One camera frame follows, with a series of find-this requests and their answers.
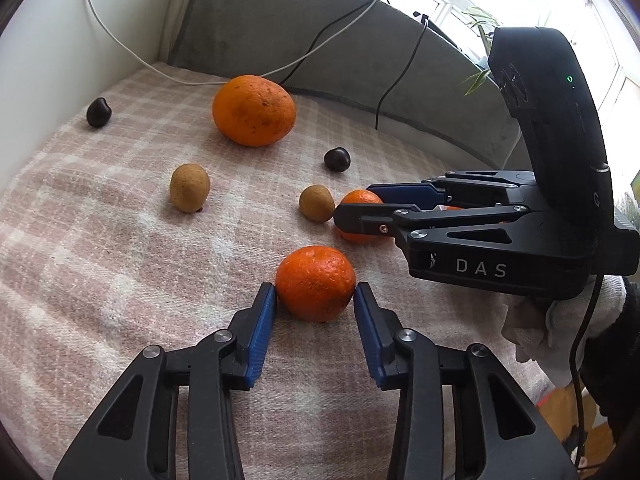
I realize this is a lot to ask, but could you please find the long black cable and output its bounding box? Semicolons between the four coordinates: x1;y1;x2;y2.
277;0;391;88

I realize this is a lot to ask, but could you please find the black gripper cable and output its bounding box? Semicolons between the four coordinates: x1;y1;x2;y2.
562;274;603;471

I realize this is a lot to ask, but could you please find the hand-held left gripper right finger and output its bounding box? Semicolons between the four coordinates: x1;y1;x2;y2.
353;282;581;480

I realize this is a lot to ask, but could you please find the white cable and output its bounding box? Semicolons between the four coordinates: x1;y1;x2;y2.
82;0;378;86

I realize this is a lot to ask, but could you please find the small brown round fruit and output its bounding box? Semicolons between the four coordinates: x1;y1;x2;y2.
299;184;336;223

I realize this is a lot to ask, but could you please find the person's right hand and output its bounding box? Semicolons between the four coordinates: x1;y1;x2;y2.
502;277;626;386

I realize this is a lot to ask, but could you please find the green houseplant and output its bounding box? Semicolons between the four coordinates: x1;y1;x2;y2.
462;7;503;96

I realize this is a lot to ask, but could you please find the large pale orange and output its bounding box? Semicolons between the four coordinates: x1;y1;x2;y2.
212;74;297;148

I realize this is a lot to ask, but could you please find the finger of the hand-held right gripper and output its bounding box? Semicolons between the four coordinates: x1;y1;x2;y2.
334;201;532;259
366;170;540;206

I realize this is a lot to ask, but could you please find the grey cushion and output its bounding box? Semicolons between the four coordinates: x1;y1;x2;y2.
167;0;531;168

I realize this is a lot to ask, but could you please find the dark brown chestnut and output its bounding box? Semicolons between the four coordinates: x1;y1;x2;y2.
323;147;351;173
86;97;112;129

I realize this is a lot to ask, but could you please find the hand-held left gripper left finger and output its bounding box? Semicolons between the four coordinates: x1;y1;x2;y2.
52;282;277;480

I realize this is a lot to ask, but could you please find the large brown round fruit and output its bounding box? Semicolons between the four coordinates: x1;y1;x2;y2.
169;163;211;214

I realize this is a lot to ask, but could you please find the medium deep orange tangerine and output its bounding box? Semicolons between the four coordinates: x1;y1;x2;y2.
275;245;357;323

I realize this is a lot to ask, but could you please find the black cable with plug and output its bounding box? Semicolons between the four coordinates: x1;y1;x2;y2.
375;12;431;131

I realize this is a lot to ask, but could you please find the small orange kumquat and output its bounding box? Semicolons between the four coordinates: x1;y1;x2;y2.
339;189;386;245

